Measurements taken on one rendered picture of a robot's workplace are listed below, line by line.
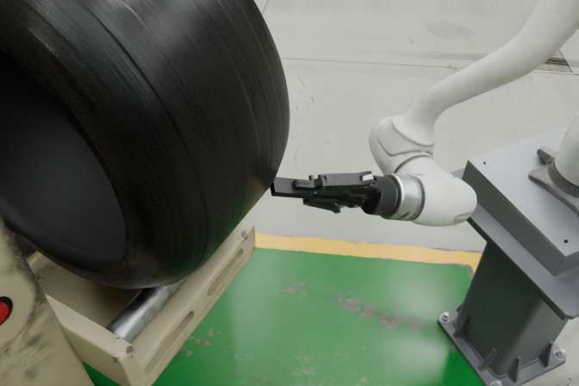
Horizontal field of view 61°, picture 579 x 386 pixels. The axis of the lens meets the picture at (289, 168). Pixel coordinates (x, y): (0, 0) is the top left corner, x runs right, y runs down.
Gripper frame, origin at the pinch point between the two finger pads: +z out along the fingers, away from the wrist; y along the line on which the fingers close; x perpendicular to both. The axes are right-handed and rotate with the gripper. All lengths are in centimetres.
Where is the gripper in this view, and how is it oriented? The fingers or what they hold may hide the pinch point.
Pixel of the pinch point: (290, 188)
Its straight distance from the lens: 85.0
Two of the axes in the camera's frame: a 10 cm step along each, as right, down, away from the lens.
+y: -4.4, 5.0, 7.5
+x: -1.6, -8.6, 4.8
